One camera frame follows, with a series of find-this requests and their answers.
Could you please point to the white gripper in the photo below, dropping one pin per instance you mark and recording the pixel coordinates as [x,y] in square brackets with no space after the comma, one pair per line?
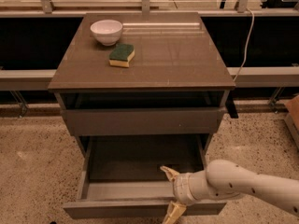
[183,187]

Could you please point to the grey drawer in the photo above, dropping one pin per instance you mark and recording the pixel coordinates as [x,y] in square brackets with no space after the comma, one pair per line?
[106,122]
[122,176]

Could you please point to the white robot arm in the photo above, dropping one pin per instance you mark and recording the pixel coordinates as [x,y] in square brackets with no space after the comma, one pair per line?
[222,180]

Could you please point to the grey top drawer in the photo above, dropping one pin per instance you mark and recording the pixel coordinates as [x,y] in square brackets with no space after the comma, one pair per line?
[106,122]

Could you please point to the grey drawer cabinet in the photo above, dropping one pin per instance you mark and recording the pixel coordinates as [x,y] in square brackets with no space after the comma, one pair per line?
[176,65]

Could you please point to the brown cardboard box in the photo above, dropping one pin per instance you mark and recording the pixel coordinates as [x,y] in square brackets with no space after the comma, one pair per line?
[292,118]

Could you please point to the green yellow sponge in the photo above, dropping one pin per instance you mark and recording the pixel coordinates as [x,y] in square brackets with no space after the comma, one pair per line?
[122,55]

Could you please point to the white bowl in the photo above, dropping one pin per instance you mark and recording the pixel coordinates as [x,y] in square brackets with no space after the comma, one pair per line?
[107,32]

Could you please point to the metal railing frame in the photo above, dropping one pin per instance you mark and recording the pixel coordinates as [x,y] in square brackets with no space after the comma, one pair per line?
[39,79]

